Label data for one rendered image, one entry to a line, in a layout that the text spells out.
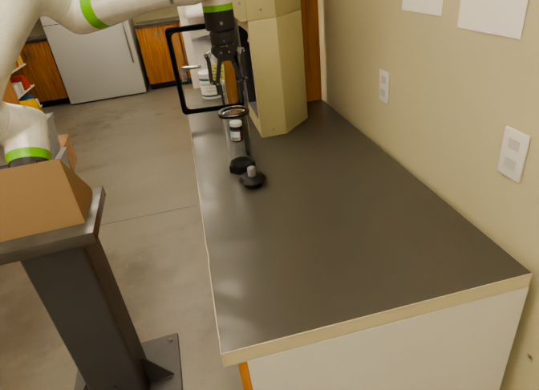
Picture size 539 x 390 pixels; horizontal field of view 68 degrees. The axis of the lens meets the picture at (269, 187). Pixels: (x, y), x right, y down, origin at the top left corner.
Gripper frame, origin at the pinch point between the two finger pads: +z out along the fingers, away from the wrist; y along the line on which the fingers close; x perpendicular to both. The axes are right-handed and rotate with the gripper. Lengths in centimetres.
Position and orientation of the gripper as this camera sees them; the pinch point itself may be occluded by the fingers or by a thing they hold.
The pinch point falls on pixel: (231, 94)
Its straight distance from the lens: 138.5
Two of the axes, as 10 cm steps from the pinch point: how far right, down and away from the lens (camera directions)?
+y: -9.7, 2.0, -1.4
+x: 2.2, 4.7, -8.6
